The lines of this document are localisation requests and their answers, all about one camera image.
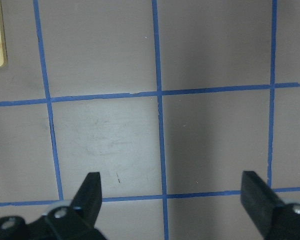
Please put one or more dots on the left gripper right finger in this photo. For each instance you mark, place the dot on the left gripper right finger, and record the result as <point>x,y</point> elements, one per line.
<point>274,217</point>

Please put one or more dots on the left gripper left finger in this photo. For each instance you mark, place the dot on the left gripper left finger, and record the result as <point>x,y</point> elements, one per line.
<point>76,220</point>

